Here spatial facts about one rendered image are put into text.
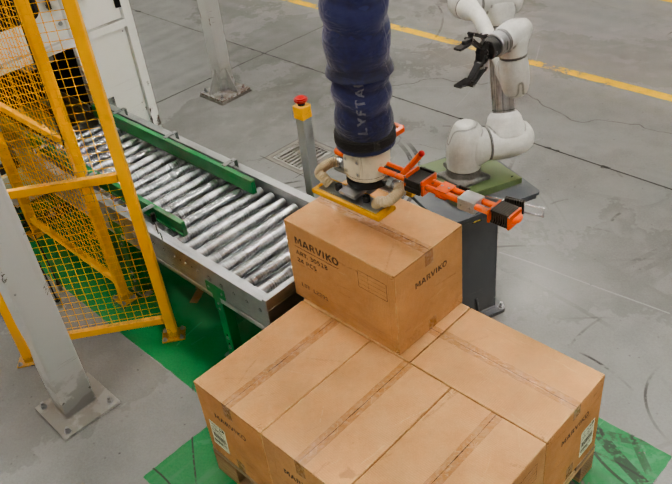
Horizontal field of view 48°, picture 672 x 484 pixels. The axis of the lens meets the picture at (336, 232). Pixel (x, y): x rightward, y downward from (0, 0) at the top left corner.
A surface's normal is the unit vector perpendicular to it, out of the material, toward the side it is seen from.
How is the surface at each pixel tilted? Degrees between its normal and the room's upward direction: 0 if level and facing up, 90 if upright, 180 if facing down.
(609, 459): 0
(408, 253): 0
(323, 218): 0
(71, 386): 90
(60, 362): 90
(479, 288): 90
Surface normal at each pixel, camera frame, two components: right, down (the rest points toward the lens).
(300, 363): -0.10, -0.80
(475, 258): 0.42, 0.50
